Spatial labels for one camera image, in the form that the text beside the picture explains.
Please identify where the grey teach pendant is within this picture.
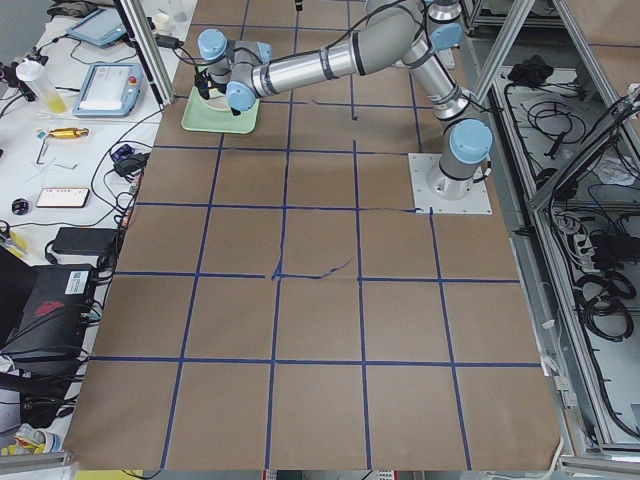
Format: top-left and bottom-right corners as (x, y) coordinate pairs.
(72, 63), (143, 117)
(67, 8), (126, 47)

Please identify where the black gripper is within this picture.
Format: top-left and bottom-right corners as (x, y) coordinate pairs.
(194, 0), (303, 100)

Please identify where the light green tray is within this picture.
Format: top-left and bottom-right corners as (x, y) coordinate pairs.
(181, 87), (259, 134)

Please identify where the black power adapter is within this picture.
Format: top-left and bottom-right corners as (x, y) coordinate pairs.
(51, 227), (116, 256)

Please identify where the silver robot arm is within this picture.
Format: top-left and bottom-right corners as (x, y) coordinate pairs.
(194, 1), (493, 198)

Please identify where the white round plate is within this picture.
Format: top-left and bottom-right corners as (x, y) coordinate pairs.
(201, 89), (231, 112)

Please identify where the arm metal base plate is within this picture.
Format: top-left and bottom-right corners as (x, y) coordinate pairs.
(408, 153), (493, 215)

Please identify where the gold metal tool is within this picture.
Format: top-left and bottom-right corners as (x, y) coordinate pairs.
(47, 127), (89, 140)

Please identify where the clear bottle yellow liquid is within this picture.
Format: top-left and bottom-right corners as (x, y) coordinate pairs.
(16, 60), (67, 114)

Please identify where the black computer box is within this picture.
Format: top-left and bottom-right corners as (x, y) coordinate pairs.
(1, 249), (97, 358)

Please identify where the black smartphone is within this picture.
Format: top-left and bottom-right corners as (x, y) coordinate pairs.
(36, 188), (90, 208)

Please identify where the aluminium frame post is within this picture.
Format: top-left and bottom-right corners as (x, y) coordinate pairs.
(114, 0), (175, 107)

